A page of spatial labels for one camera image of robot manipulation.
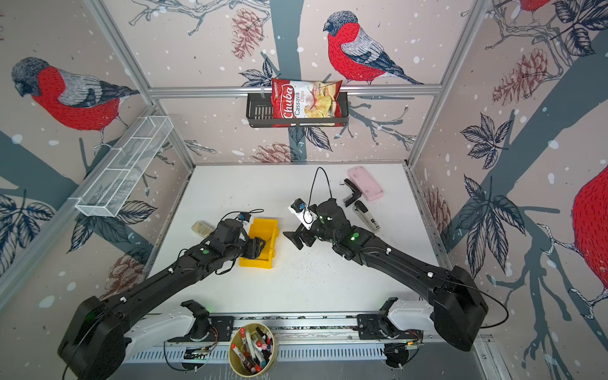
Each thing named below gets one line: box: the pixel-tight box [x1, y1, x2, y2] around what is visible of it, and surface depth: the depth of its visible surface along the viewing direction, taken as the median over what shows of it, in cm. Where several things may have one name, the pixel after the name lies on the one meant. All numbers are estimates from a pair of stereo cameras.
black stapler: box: [352, 199, 381, 232], surface depth 99 cm
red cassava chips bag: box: [271, 78, 344, 128], surface depth 90 cm
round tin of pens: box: [228, 323, 278, 378], surface depth 64 cm
